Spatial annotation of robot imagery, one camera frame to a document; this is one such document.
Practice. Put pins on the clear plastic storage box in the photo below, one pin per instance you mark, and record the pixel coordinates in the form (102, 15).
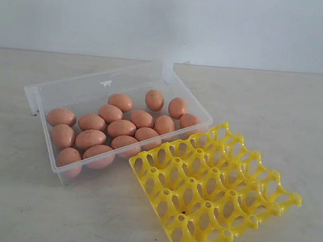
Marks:
(85, 94)

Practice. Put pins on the yellow plastic egg tray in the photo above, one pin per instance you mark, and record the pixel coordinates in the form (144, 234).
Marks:
(210, 187)

